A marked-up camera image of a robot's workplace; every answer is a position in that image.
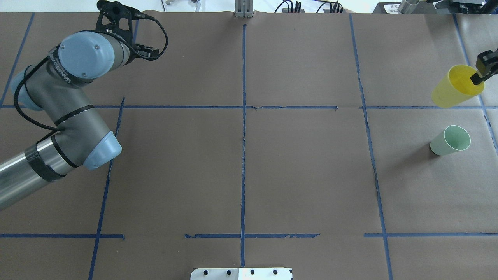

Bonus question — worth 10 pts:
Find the metal cup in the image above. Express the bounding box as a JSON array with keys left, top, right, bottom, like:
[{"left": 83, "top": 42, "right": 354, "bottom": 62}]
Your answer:
[{"left": 397, "top": 0, "right": 420, "bottom": 14}]

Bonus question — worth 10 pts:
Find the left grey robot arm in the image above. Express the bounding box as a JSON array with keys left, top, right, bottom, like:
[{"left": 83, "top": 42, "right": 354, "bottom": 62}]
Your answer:
[{"left": 0, "top": 30, "right": 132, "bottom": 210}]

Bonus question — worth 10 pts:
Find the black camera cable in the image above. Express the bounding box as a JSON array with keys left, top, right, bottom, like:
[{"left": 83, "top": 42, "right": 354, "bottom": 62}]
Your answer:
[{"left": 13, "top": 12, "right": 169, "bottom": 131}]

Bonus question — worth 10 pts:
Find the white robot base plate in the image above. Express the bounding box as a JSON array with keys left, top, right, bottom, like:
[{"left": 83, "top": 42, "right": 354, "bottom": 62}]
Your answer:
[{"left": 190, "top": 267, "right": 293, "bottom": 280}]

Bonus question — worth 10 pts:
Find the aluminium frame post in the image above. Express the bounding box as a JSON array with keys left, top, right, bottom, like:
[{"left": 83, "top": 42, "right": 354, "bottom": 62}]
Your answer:
[{"left": 234, "top": 0, "right": 254, "bottom": 18}]

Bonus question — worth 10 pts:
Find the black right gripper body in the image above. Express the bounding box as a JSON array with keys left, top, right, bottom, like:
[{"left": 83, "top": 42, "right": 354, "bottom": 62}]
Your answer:
[{"left": 476, "top": 49, "right": 498, "bottom": 74}]

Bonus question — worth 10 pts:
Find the yellow plastic cup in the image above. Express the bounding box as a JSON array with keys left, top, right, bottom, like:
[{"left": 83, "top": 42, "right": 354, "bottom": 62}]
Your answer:
[{"left": 431, "top": 65, "right": 484, "bottom": 109}]

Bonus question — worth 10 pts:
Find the green plastic cup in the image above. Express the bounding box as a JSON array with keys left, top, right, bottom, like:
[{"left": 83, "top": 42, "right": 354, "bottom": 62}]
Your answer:
[{"left": 429, "top": 125, "right": 471, "bottom": 156}]

